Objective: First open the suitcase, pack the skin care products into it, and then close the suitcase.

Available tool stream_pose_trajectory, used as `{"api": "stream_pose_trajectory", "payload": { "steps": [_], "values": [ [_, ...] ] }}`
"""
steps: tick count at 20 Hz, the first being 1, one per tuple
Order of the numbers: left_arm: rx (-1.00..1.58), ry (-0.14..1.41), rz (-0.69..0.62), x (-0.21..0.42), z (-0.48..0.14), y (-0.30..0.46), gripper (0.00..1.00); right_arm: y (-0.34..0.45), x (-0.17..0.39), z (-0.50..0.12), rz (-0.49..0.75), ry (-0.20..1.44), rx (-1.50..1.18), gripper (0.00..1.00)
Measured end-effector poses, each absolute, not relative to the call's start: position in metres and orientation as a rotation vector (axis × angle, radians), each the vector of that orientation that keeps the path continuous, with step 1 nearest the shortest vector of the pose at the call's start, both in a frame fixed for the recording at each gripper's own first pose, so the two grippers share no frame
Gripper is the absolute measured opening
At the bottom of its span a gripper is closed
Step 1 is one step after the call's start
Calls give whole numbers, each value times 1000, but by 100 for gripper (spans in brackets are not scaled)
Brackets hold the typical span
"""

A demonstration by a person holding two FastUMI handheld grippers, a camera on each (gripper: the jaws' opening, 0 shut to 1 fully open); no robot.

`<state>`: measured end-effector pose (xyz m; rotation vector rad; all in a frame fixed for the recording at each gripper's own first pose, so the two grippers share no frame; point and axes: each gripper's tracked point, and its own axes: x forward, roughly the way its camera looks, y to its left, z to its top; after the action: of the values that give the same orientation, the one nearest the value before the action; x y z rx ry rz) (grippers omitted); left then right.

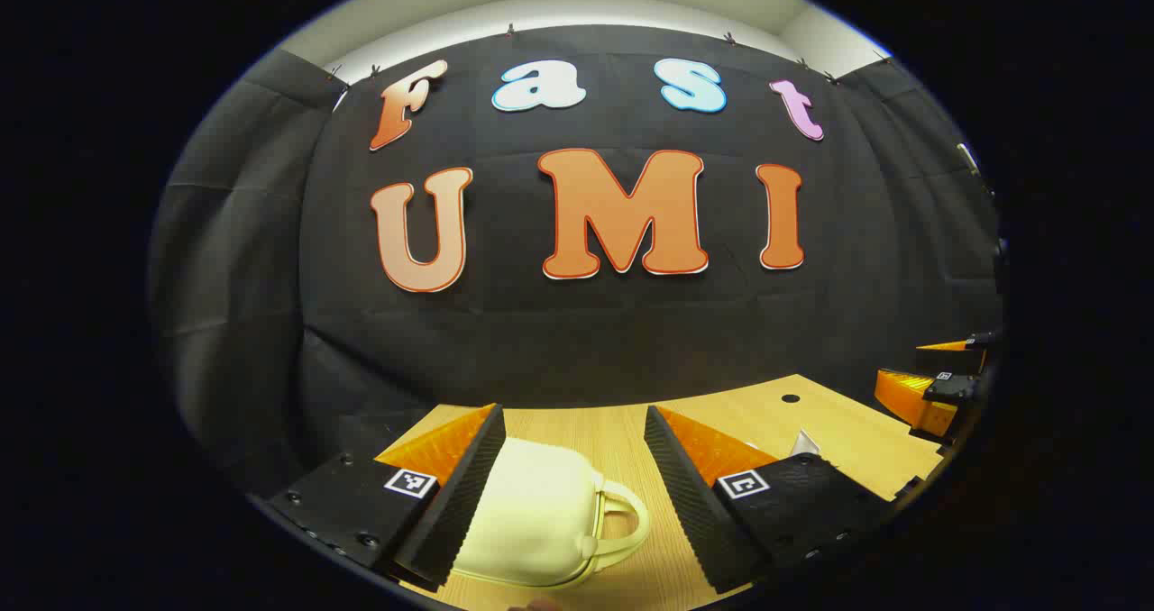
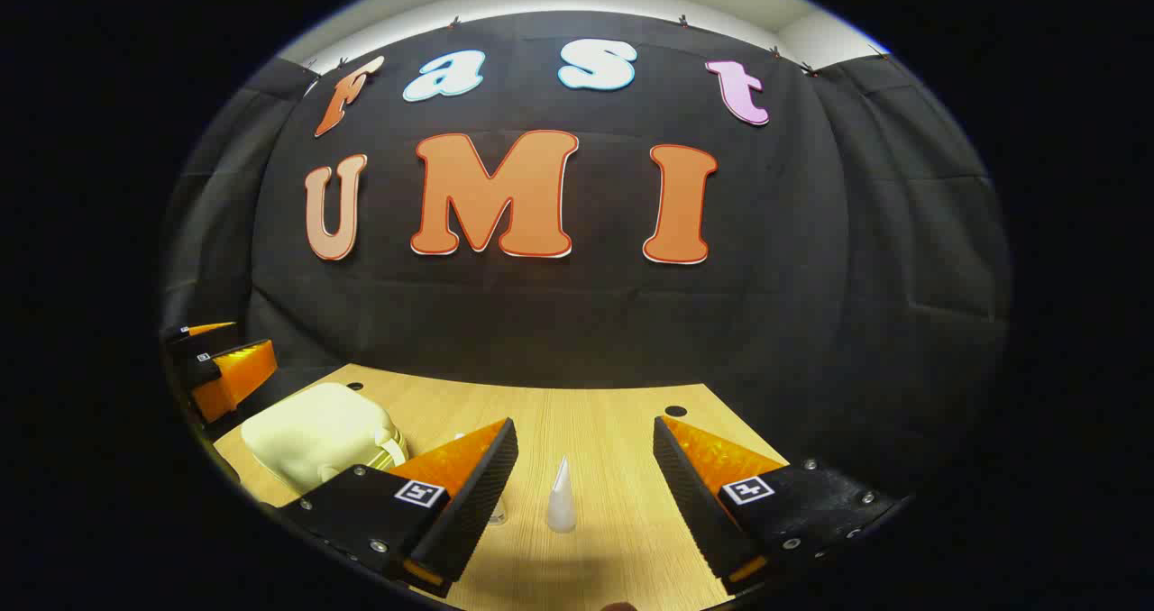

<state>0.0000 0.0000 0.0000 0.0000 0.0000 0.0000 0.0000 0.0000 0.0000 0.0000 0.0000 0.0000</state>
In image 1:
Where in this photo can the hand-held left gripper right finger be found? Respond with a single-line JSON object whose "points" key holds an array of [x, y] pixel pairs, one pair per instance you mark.
{"points": [[685, 503]]}

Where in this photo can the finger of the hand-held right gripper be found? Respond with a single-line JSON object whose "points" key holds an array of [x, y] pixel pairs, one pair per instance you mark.
{"points": [[902, 395], [947, 355]]}

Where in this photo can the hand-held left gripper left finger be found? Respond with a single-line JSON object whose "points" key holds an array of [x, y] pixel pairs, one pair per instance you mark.
{"points": [[460, 503]]}

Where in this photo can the white squeeze tube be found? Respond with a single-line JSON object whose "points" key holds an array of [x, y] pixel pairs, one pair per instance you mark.
{"points": [[805, 442]]}

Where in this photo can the black backdrop cloth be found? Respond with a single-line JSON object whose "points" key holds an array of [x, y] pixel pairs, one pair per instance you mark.
{"points": [[586, 341]]}

